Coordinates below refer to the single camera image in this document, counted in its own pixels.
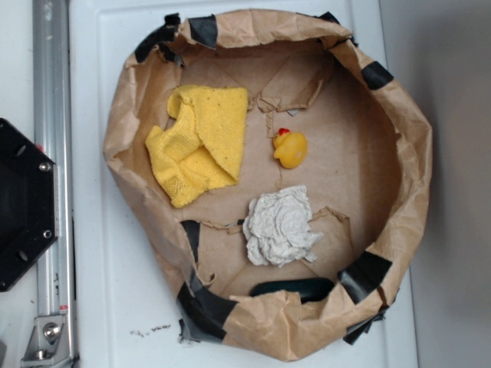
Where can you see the yellow rubber duck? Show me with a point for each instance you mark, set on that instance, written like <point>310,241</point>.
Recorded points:
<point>290,148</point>

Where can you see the yellow microfiber cloth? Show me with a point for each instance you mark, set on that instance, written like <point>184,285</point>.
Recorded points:
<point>203,149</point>

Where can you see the crumpled white paper towel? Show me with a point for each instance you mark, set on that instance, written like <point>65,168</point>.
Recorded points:
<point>277,229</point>

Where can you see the brown paper bag bin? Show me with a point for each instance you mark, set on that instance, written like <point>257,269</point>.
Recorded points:
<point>367,173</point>

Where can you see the dark green oblong object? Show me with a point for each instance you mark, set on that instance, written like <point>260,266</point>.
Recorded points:
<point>309,289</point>

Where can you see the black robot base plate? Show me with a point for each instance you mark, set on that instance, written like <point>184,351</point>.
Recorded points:
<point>28,210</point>

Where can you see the aluminium extrusion rail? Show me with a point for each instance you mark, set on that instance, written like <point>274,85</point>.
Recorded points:
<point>52,113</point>

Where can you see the metal corner bracket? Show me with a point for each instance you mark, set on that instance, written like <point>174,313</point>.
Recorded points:
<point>49,344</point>

